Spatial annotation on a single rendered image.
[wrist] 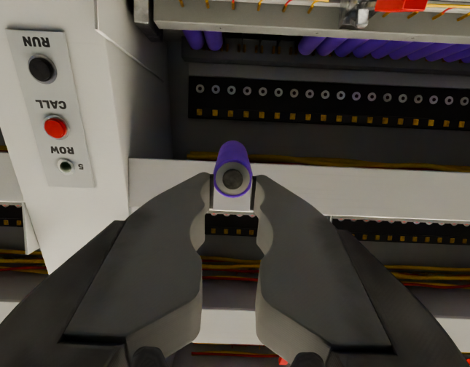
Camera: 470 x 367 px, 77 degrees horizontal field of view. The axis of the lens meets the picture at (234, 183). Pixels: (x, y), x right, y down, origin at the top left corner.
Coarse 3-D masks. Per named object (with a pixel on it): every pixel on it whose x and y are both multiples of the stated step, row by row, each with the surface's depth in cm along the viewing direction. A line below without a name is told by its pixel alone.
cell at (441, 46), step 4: (432, 44) 29; (436, 44) 29; (440, 44) 28; (444, 44) 28; (448, 44) 28; (452, 44) 28; (424, 48) 30; (428, 48) 30; (432, 48) 29; (436, 48) 29; (440, 48) 29; (444, 48) 29; (416, 52) 32; (420, 52) 31; (424, 52) 31; (428, 52) 30; (432, 52) 30; (408, 56) 33; (412, 56) 33; (416, 56) 32; (420, 56) 32; (424, 56) 32
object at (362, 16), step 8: (376, 0) 18; (384, 0) 17; (392, 0) 16; (400, 0) 15; (408, 0) 15; (416, 0) 15; (424, 0) 15; (360, 8) 20; (368, 8) 19; (376, 8) 18; (384, 8) 17; (392, 8) 16; (400, 8) 15; (408, 8) 15; (416, 8) 15; (424, 8) 15; (360, 16) 21; (368, 16) 21; (360, 24) 21
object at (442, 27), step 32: (160, 0) 24; (192, 0) 24; (320, 0) 22; (256, 32) 25; (288, 32) 25; (320, 32) 25; (352, 32) 24; (384, 32) 24; (416, 32) 24; (448, 32) 24
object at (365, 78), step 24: (96, 0) 19; (120, 0) 22; (144, 0) 23; (432, 0) 23; (456, 0) 23; (96, 24) 19; (120, 24) 22; (144, 24) 24; (120, 48) 23; (144, 48) 29; (192, 72) 38; (216, 72) 38; (240, 72) 38; (264, 72) 38; (288, 72) 38; (312, 72) 38; (336, 72) 38; (360, 72) 38; (384, 72) 38
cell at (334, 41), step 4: (324, 40) 30; (328, 40) 29; (332, 40) 28; (336, 40) 28; (340, 40) 28; (344, 40) 28; (320, 44) 32; (324, 44) 30; (328, 44) 30; (332, 44) 29; (336, 44) 29; (316, 48) 33; (320, 48) 32; (324, 48) 31; (328, 48) 31; (332, 48) 30; (320, 52) 33; (324, 52) 32; (328, 52) 32
